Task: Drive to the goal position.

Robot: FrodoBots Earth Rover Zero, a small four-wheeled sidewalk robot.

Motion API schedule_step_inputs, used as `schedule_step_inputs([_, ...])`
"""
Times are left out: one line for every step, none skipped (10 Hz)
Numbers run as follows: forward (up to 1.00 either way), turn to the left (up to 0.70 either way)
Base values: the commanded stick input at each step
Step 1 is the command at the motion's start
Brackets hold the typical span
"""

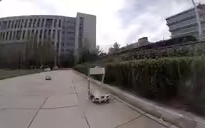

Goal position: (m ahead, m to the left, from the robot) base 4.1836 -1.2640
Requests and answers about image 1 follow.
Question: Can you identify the white sign on block base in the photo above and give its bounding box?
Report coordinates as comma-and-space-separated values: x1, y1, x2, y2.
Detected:
87, 66, 111, 104

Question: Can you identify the low distant building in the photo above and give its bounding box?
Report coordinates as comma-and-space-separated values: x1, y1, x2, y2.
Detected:
121, 36, 151, 51

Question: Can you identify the grey concrete kerb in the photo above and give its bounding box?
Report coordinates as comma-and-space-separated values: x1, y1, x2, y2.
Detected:
71, 69, 205, 128

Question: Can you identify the grey concrete slab pavement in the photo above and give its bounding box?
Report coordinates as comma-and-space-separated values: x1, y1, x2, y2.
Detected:
0, 68, 178, 128

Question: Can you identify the long green hedge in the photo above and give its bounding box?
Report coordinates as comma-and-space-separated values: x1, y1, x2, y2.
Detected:
73, 46, 205, 118

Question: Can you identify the large curved grey building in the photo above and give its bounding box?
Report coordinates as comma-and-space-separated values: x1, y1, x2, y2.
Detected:
0, 12, 97, 68

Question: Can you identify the row of trees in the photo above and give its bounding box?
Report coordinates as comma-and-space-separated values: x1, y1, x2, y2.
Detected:
0, 34, 58, 70

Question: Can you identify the grass strip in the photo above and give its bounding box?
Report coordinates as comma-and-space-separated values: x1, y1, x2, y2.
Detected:
0, 68, 46, 83

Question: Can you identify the grey multi-storey building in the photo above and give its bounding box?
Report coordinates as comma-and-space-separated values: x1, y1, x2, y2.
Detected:
165, 1, 205, 40

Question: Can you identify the pale tall pole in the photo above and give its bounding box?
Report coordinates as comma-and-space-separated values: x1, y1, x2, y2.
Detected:
191, 0, 203, 39

